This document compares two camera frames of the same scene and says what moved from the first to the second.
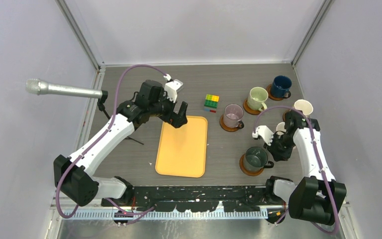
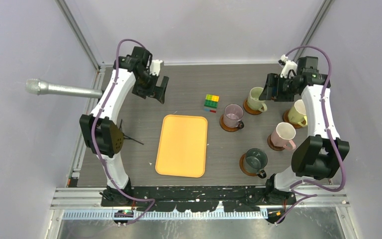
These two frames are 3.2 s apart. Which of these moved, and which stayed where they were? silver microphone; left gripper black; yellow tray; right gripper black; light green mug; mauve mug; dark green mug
Moved: dark green mug; right gripper black; left gripper black
Stayed: light green mug; mauve mug; silver microphone; yellow tray
